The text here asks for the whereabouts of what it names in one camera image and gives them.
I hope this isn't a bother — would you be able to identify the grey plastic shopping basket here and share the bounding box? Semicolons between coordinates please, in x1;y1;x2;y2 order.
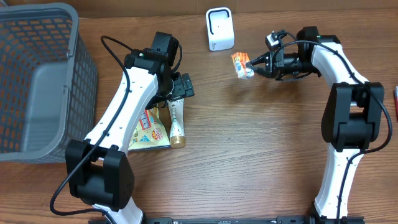
1;3;98;163

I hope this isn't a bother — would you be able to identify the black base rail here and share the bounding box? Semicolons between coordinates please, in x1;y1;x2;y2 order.
144;216;366;224

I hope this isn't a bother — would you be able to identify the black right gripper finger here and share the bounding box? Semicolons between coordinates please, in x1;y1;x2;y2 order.
252;67;271;78
247;52;271;66

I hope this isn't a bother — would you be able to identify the white barcode scanner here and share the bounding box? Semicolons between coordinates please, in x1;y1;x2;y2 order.
205;7;234;52

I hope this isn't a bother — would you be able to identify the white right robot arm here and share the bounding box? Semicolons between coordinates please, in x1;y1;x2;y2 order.
245;26;392;223

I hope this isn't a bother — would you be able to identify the white cream tube gold cap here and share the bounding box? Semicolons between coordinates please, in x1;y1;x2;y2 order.
168;99;186;148

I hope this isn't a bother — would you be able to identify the red purple pad pack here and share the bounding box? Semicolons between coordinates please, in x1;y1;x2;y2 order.
393;86;398;120

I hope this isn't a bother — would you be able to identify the yellow snack packet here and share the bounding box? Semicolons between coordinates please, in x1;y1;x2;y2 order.
128;108;170;151

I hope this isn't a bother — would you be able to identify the small orange box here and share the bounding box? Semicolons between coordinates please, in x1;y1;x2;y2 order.
231;52;254;80

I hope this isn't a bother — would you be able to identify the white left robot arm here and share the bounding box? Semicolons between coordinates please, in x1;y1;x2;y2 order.
50;32;194;224

